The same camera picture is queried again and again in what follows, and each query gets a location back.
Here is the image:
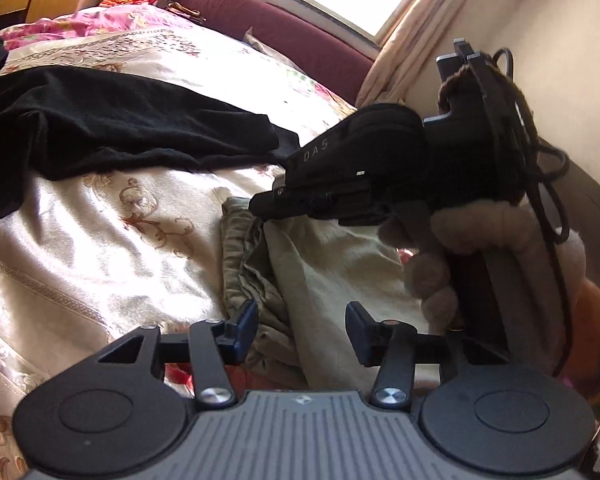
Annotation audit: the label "person's right forearm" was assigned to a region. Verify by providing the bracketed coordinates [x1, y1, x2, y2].
[572, 280, 600, 378]

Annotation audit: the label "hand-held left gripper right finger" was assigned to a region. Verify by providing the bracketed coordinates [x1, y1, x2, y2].
[345, 301, 513, 409]

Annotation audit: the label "maroon padded headboard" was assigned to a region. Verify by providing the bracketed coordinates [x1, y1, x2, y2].
[172, 0, 379, 104]

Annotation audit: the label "person's right hand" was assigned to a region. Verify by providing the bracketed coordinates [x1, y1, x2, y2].
[377, 202, 588, 362]

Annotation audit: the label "grey-green pants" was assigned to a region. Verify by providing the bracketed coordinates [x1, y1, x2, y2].
[220, 195, 456, 391]

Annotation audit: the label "floral bed blanket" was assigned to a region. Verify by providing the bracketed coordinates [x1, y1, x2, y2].
[0, 4, 446, 480]

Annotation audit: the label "black pants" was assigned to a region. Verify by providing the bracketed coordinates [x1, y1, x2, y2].
[0, 64, 302, 227]

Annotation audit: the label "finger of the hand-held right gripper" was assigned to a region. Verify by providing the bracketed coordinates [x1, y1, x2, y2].
[248, 181, 382, 227]

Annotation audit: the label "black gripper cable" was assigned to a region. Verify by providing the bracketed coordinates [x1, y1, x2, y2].
[490, 47, 590, 377]

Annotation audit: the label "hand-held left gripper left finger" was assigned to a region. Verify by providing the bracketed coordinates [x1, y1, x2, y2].
[96, 299, 260, 409]

